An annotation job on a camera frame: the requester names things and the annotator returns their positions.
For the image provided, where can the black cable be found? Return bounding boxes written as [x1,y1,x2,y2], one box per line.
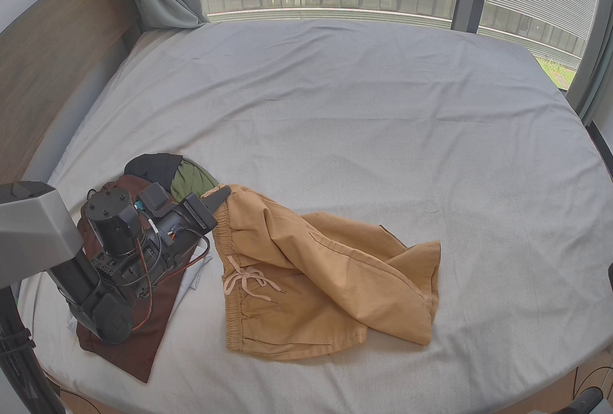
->
[57,385,100,407]

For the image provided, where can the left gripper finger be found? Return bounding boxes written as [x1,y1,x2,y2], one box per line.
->
[201,184,231,212]

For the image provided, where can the green garment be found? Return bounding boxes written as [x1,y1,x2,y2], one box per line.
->
[170,157,222,205]

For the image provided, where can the white garment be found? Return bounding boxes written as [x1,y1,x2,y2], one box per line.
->
[165,254,214,323]

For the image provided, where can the brown garment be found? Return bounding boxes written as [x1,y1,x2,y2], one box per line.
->
[77,175,211,385]

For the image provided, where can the black garment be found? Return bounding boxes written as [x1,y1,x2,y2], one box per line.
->
[124,153,185,188]

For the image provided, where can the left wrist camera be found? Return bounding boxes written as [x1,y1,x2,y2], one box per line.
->
[136,183,172,217]

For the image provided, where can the bed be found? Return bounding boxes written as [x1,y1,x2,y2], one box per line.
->
[0,0,613,414]

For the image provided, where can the tan shorts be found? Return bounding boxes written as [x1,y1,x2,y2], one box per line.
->
[211,184,442,362]

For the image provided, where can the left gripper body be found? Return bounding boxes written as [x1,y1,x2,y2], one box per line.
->
[153,193,218,260]

